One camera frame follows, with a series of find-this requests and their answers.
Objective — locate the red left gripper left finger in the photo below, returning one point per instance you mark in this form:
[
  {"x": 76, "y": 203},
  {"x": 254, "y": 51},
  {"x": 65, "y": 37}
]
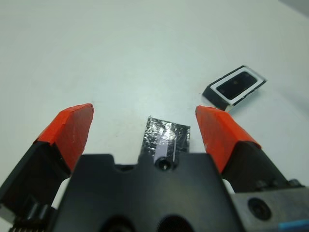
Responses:
[{"x": 70, "y": 130}]

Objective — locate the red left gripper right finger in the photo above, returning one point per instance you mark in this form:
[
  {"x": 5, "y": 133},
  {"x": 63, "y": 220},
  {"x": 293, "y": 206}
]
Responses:
[{"x": 217, "y": 135}]

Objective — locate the black box lid with foil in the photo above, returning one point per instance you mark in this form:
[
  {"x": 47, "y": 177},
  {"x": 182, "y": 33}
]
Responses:
[{"x": 159, "y": 135}]

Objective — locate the white camera box black rim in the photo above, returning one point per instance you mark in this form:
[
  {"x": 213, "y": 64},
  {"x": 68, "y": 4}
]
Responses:
[{"x": 217, "y": 97}]

